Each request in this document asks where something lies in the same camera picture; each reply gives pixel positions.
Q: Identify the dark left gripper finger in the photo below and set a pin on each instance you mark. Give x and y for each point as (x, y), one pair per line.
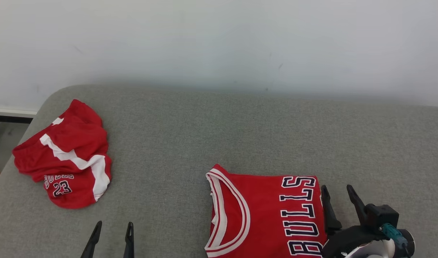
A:
(129, 243)
(92, 243)

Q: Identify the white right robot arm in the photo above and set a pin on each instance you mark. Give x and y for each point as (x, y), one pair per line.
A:
(380, 251)

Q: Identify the white wall baseboard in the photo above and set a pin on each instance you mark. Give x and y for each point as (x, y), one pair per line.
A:
(10, 113)

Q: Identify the red Bulls basketball jersey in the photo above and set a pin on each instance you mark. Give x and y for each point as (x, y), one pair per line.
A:
(265, 215)

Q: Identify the grey fabric sofa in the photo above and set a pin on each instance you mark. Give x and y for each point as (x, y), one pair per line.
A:
(204, 143)

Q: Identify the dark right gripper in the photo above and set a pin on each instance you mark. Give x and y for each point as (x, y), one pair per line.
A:
(348, 240)

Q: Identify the red shorts with number 23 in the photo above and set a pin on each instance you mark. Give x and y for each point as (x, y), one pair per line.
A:
(82, 143)

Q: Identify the teal connector on right gripper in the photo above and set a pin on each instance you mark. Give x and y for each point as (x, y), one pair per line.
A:
(392, 233)

